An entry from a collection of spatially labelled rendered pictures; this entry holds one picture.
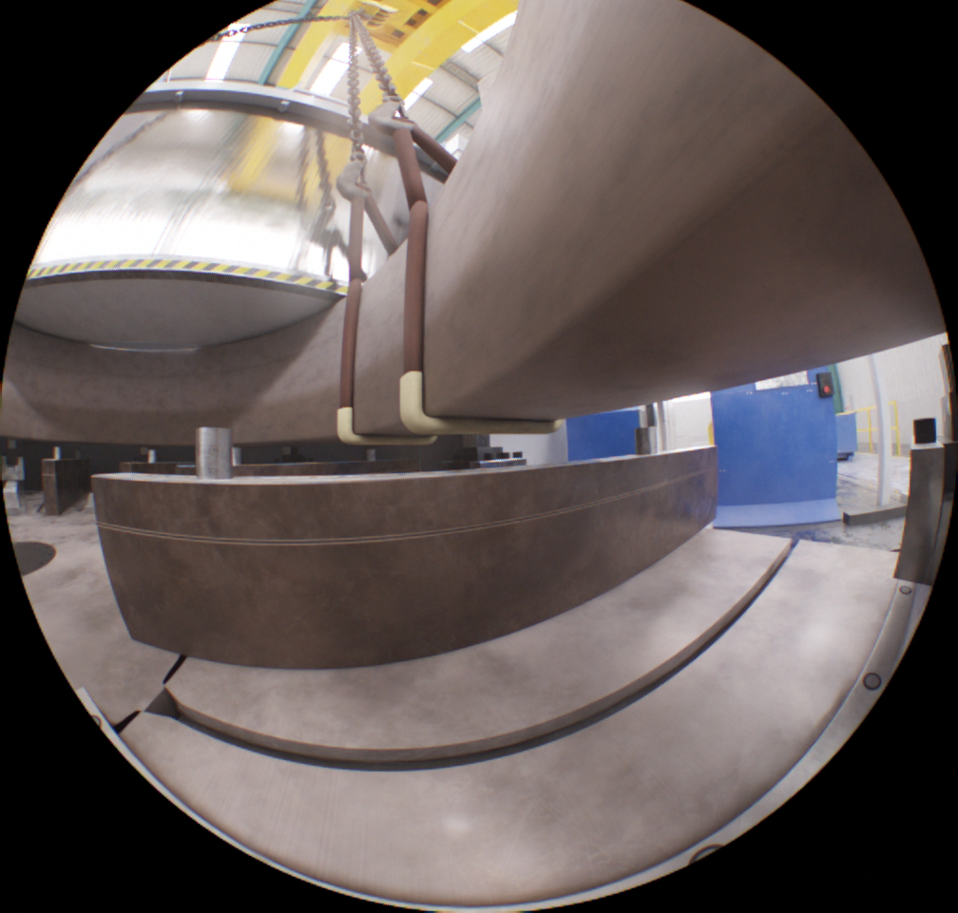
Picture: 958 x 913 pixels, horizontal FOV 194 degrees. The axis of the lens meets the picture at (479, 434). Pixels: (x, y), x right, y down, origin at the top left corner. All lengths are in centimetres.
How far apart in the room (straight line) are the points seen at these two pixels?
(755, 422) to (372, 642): 271
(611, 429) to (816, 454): 218
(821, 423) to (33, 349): 668
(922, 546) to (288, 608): 108
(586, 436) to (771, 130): 323
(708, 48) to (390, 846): 68
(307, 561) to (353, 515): 12
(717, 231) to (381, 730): 64
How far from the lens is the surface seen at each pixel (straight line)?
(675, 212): 21
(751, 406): 270
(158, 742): 63
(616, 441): 316
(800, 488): 285
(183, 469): 158
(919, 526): 69
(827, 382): 290
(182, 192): 275
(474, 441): 164
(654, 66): 29
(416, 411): 85
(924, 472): 67
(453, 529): 52
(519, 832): 43
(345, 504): 48
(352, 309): 172
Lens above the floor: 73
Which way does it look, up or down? 4 degrees up
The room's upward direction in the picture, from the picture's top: 2 degrees counter-clockwise
